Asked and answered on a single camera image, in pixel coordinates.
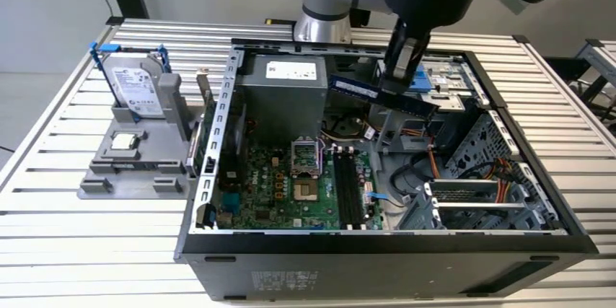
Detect grey power supply unit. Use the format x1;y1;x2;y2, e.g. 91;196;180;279
235;53;331;143

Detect orange data wire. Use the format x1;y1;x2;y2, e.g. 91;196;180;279
427;144;441;181

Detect black RAM slot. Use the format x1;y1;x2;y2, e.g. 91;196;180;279
332;146;351;230
347;146;367;230

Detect green Dell motherboard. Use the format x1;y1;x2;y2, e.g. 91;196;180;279
213;140;389;232

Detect CPU socket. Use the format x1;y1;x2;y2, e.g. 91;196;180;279
291;176;321;205

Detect black open PC case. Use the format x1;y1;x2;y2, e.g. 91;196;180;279
172;37;600;304

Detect aluminium slat side table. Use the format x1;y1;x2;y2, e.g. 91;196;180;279
569;38;616;123

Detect metal socket cover frame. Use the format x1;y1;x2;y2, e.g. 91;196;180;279
291;136;323;176

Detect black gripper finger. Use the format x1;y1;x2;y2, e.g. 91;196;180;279
407;30;432;78
379;21;415;94

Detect green graphics card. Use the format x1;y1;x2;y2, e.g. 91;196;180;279
184;66;219;180

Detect blue drive bay latch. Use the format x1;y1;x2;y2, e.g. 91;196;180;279
408;64;433;93

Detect grey plastic parts rack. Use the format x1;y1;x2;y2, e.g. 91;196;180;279
76;73;201;201

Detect blue RAM stick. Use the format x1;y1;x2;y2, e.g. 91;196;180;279
328;73;441;120

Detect grey optical drive cage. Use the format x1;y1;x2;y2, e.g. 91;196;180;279
372;53;485;152

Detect hard disk in blue carrier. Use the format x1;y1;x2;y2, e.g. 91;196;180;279
88;43;173;121

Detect red yellow power wires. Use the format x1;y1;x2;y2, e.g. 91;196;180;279
489;158;520;210

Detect silver CPU chip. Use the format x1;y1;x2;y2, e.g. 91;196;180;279
109;133;140;151

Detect grey metal disk bay cage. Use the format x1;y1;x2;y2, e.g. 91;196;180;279
396;107;564;232

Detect blue expansion slot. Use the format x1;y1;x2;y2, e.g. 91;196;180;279
220;193;241;214

